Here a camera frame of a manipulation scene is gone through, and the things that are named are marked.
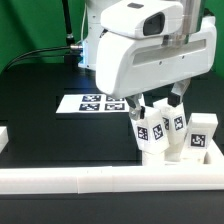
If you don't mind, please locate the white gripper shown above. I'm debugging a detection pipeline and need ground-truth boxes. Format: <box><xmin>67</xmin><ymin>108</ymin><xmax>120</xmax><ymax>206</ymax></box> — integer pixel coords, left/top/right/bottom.
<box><xmin>96</xmin><ymin>0</ymin><xmax>217</xmax><ymax>121</ymax></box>

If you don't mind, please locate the white round stool seat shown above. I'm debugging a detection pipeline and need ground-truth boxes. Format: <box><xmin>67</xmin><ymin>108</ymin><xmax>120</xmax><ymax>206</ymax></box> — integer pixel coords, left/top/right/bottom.
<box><xmin>142</xmin><ymin>150</ymin><xmax>206</xmax><ymax>166</ymax></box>

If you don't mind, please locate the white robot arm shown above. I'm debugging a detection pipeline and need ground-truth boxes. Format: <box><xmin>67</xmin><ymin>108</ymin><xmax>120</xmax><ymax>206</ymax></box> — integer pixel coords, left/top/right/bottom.
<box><xmin>80</xmin><ymin>0</ymin><xmax>217</xmax><ymax>120</ymax></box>

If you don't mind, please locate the white marker sheet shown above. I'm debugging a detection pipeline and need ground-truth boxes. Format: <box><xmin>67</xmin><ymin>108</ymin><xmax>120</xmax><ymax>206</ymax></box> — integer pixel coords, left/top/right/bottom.
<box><xmin>56</xmin><ymin>94</ymin><xmax>129</xmax><ymax>114</ymax></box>

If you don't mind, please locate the white U-shaped fence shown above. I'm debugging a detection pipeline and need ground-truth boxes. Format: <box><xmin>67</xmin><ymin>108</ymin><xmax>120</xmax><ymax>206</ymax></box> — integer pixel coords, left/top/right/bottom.
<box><xmin>0</xmin><ymin>144</ymin><xmax>224</xmax><ymax>195</ymax></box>

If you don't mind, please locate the black vertical pole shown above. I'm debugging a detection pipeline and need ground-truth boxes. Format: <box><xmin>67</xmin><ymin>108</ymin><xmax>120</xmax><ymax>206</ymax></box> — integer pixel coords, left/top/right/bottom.
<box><xmin>62</xmin><ymin>0</ymin><xmax>75</xmax><ymax>64</ymax></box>

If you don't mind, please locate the white block left edge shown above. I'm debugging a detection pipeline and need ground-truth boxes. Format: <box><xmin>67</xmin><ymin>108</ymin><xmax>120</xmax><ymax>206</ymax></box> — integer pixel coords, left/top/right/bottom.
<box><xmin>0</xmin><ymin>126</ymin><xmax>8</xmax><ymax>153</ymax></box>

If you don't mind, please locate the black cable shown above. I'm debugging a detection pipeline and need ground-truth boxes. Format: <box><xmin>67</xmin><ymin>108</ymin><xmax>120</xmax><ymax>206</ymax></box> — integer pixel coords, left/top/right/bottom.
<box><xmin>1</xmin><ymin>45</ymin><xmax>84</xmax><ymax>74</ymax></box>

